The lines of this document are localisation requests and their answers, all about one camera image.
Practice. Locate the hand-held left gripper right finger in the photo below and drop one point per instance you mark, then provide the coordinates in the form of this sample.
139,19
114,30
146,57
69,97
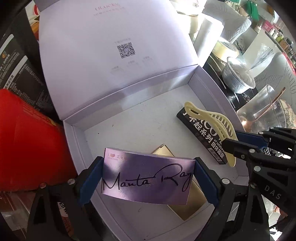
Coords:
207,183

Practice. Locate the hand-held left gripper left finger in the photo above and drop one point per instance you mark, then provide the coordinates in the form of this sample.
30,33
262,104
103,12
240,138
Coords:
89,180

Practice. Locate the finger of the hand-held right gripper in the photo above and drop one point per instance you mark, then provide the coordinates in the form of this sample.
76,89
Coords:
251,138
238,149

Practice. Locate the checkered scrunchie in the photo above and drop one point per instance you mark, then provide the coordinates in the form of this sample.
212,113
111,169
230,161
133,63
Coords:
268,151

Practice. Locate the cream hair claw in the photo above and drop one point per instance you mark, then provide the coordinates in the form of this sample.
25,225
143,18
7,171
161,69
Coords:
222,122

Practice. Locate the gold box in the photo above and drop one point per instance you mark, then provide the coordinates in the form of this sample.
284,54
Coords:
187,208

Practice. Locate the black slim box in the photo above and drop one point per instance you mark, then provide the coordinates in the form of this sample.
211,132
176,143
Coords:
201,136

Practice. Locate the purple card box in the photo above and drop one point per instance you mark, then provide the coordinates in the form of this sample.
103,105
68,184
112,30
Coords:
148,176

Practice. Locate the purple gift box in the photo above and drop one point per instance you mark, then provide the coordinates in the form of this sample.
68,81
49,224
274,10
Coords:
129,69

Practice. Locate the glass mug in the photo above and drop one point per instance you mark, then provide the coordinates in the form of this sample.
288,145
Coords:
266,109

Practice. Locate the rose gold stirring spoon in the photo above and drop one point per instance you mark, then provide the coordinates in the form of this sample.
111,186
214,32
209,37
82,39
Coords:
274,100

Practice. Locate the foil-lidded round container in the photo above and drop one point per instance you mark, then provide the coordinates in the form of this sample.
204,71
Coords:
238,74

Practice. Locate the red canister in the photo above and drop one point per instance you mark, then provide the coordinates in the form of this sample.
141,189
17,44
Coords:
30,139

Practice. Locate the grey leaf pattern chair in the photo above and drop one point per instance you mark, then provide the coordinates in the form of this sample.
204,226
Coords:
279,69

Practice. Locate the beige tape roll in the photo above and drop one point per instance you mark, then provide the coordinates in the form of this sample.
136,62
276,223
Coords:
225,49

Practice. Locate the cluttered shelf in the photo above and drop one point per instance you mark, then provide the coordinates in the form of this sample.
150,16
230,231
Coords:
275,32

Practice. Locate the black printed bag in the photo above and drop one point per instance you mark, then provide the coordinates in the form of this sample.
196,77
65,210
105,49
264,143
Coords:
20,69

